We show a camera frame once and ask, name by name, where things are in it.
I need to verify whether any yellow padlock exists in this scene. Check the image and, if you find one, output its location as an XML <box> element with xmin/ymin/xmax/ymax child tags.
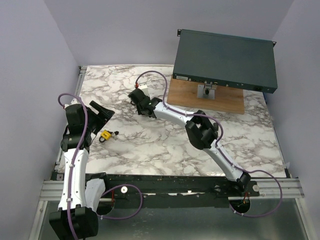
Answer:
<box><xmin>98</xmin><ymin>130</ymin><xmax>119</xmax><ymax>143</ymax></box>

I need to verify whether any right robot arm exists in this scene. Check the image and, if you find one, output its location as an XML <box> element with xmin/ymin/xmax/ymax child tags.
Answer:
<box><xmin>128</xmin><ymin>88</ymin><xmax>251</xmax><ymax>196</ymax></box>

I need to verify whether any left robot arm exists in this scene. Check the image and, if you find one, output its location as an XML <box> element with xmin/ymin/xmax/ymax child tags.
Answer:
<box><xmin>49</xmin><ymin>99</ymin><xmax>115</xmax><ymax>240</ymax></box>

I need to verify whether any wooden board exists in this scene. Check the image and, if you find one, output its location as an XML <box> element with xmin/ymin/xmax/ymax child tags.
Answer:
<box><xmin>166</xmin><ymin>78</ymin><xmax>245</xmax><ymax>115</ymax></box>

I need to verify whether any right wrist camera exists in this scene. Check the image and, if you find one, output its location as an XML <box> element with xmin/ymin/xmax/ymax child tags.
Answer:
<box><xmin>137</xmin><ymin>83</ymin><xmax>149</xmax><ymax>95</ymax></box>

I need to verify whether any aluminium side rail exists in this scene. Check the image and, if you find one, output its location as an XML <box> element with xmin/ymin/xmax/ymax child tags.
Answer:
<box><xmin>54</xmin><ymin>66</ymin><xmax>88</xmax><ymax>173</ymax></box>

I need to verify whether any grey lock mount bracket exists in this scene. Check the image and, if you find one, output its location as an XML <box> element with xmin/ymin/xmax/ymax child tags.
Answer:
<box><xmin>197</xmin><ymin>83</ymin><xmax>217</xmax><ymax>100</ymax></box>

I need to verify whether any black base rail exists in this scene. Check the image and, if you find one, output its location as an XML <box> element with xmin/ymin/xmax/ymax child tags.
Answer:
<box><xmin>49</xmin><ymin>173</ymin><xmax>261</xmax><ymax>209</ymax></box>

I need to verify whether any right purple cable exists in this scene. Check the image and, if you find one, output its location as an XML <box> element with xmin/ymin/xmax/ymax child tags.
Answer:
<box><xmin>134</xmin><ymin>70</ymin><xmax>284</xmax><ymax>218</ymax></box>

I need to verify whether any dark green network switch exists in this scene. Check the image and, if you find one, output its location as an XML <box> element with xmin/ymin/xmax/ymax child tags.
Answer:
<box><xmin>172</xmin><ymin>29</ymin><xmax>278</xmax><ymax>94</ymax></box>

